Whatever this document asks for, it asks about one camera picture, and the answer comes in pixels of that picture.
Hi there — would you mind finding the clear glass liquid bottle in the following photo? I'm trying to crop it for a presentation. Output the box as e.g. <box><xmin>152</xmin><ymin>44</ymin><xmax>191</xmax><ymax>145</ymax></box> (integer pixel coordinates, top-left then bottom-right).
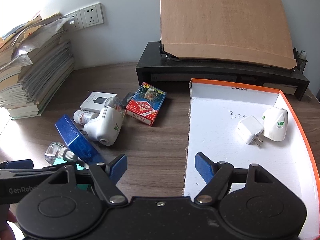
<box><xmin>44</xmin><ymin>142</ymin><xmax>78</xmax><ymax>165</ymax></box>

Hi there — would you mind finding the white mosquito heater with bottle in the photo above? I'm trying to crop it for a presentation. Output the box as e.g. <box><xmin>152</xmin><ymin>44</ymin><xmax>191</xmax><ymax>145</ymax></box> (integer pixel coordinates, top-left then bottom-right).
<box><xmin>84</xmin><ymin>96</ymin><xmax>125</xmax><ymax>146</ymax></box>

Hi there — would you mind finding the blue plastic case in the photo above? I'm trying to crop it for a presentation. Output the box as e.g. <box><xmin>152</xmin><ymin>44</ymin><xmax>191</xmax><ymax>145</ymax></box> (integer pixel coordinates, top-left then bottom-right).
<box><xmin>55</xmin><ymin>115</ymin><xmax>106</xmax><ymax>165</ymax></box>

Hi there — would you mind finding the red blue playing card box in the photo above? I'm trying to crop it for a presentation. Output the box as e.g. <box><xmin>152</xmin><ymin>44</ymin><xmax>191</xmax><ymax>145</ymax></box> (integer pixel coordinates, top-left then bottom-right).
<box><xmin>125</xmin><ymin>82</ymin><xmax>167</xmax><ymax>126</ymax></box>

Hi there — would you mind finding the teal mosquito coil box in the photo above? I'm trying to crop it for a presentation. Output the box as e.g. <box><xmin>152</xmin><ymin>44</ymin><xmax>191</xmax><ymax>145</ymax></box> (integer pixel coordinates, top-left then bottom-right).
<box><xmin>75</xmin><ymin>164</ymin><xmax>91</xmax><ymax>192</ymax></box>

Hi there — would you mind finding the person's hand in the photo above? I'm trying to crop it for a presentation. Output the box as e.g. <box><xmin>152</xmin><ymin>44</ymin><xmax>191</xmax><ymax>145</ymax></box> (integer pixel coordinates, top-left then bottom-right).
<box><xmin>1</xmin><ymin>210</ymin><xmax>17</xmax><ymax>240</ymax></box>

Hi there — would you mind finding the orange white cardboard box lid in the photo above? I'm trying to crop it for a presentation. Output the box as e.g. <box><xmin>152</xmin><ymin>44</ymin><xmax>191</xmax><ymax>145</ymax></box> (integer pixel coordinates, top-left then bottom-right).
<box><xmin>183</xmin><ymin>79</ymin><xmax>319</xmax><ymax>239</ymax></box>

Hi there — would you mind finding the white USB charger plug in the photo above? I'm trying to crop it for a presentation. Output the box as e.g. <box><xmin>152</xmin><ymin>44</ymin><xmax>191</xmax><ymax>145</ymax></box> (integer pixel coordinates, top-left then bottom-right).
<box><xmin>237</xmin><ymin>115</ymin><xmax>264</xmax><ymax>147</ymax></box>

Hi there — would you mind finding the black charger plug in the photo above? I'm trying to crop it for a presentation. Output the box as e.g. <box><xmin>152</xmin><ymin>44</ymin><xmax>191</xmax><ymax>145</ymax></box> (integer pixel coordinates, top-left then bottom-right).
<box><xmin>121</xmin><ymin>92</ymin><xmax>135</xmax><ymax>108</ymax></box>

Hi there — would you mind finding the white charger packaging box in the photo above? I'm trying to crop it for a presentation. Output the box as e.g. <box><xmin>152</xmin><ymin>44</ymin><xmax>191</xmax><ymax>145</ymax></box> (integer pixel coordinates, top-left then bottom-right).
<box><xmin>80</xmin><ymin>92</ymin><xmax>116</xmax><ymax>113</ymax></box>

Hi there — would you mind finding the white mosquito repellent heater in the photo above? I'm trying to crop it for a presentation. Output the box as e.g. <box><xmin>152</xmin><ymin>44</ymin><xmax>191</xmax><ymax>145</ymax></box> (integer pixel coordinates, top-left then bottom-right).
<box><xmin>262</xmin><ymin>106</ymin><xmax>288</xmax><ymax>142</ymax></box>

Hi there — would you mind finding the stack of books and papers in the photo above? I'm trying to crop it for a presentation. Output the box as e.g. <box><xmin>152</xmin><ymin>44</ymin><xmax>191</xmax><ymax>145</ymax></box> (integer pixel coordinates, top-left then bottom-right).
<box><xmin>1</xmin><ymin>13</ymin><xmax>74</xmax><ymax>119</ymax></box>

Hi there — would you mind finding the black monitor riser shelf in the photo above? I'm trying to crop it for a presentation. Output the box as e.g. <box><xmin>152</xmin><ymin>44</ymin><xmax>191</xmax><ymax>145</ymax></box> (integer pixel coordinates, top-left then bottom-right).
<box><xmin>136</xmin><ymin>41</ymin><xmax>310</xmax><ymax>100</ymax></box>

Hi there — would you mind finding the black mesh pen holder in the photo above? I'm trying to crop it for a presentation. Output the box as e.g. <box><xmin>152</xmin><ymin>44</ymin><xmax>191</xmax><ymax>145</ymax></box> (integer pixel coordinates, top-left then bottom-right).
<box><xmin>293</xmin><ymin>48</ymin><xmax>308</xmax><ymax>73</ymax></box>

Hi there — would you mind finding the wooden book stand board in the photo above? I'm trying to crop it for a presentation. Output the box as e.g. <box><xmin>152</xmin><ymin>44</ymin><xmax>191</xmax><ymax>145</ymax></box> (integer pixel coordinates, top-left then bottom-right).
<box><xmin>160</xmin><ymin>0</ymin><xmax>296</xmax><ymax>69</ymax></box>

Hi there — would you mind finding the white left wall socket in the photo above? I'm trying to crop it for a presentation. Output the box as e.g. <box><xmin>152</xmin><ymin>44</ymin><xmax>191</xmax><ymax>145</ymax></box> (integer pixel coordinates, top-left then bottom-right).
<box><xmin>63</xmin><ymin>10</ymin><xmax>84</xmax><ymax>32</ymax></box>

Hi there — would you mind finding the white double wall socket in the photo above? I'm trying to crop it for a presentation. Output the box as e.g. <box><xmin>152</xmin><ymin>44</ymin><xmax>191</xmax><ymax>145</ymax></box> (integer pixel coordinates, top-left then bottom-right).
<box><xmin>80</xmin><ymin>3</ymin><xmax>104</xmax><ymax>28</ymax></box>

